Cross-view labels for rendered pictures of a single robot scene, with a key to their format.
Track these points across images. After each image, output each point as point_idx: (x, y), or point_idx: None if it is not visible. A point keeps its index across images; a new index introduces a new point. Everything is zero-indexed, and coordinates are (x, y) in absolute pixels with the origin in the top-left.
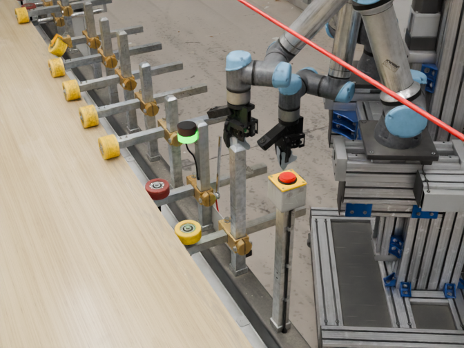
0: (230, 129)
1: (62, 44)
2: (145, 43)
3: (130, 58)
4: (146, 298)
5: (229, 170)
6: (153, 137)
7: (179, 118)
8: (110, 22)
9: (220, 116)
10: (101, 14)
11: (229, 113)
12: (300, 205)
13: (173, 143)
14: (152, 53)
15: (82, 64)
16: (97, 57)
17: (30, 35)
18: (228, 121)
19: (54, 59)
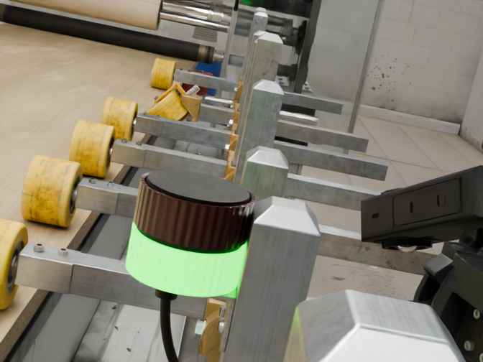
0: (447, 314)
1: (177, 105)
2: (399, 276)
3: (361, 285)
4: None
5: None
6: (159, 299)
7: None
8: (361, 232)
9: (420, 225)
10: (353, 219)
11: (478, 206)
12: None
13: (208, 345)
14: (405, 294)
15: (178, 136)
16: (218, 134)
17: (149, 98)
18: (453, 257)
19: (121, 99)
